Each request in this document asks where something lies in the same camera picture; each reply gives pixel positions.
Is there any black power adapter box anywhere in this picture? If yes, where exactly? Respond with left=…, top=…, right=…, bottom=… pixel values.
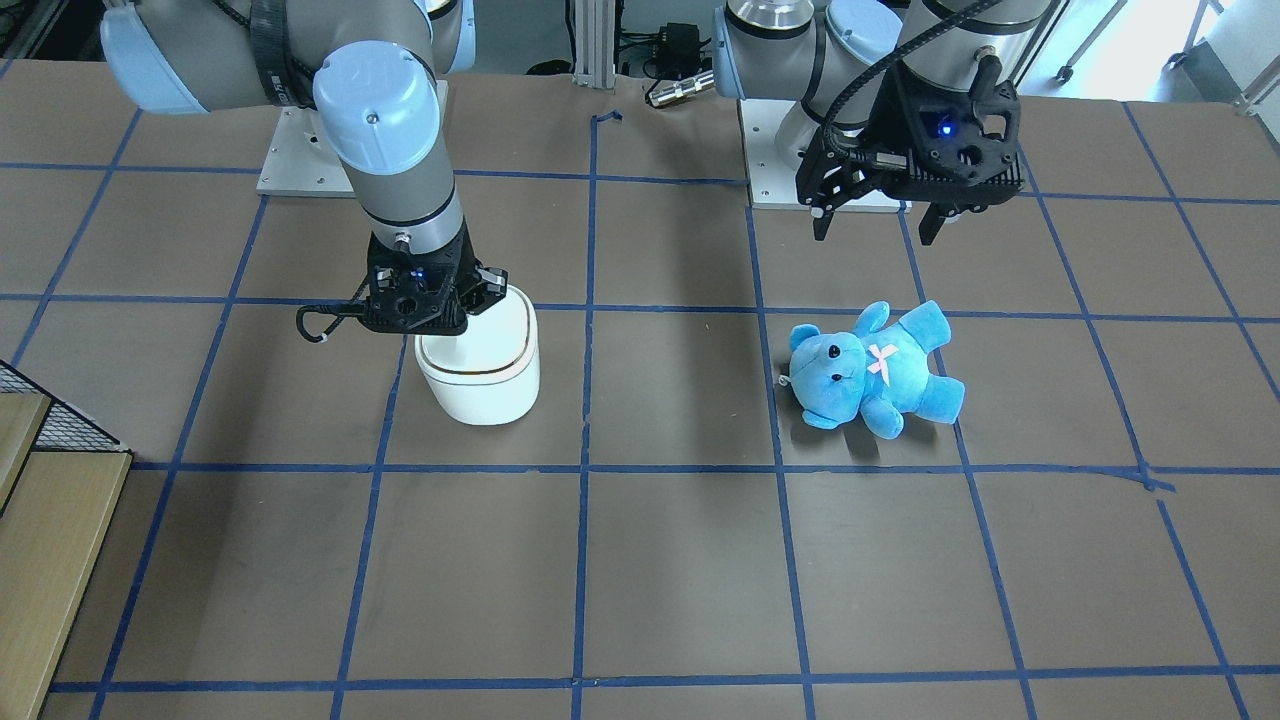
left=653, top=22, right=701, bottom=77

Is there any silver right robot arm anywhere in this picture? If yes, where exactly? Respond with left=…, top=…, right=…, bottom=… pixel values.
left=99, top=1, right=507, bottom=336

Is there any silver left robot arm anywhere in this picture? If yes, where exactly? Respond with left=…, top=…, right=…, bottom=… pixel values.
left=712, top=1, right=1050, bottom=245

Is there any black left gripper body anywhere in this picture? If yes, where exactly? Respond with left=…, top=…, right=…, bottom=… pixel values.
left=795, top=46, right=1025, bottom=213

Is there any wooden shelf with mesh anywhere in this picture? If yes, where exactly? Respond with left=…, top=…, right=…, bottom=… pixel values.
left=1, top=363, right=133, bottom=719

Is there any silver metal cylinder connector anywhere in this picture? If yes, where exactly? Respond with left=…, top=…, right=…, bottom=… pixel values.
left=645, top=70, right=716, bottom=109

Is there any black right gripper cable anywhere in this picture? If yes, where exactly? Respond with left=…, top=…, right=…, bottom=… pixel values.
left=294, top=290, right=371, bottom=345

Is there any blue plush teddy bear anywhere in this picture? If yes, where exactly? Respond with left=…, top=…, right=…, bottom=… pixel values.
left=780, top=300, right=966, bottom=439

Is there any aluminium frame post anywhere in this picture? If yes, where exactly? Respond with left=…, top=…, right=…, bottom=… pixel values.
left=566, top=1, right=622, bottom=94

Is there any white lidded trash can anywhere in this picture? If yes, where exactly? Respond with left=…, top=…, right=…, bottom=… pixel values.
left=412, top=286, right=540, bottom=427

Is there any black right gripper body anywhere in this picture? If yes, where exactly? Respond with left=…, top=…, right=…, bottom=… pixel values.
left=358, top=228, right=483, bottom=336

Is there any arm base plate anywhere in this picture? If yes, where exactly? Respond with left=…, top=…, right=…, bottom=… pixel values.
left=737, top=97, right=913, bottom=213
left=256, top=79, right=449, bottom=199

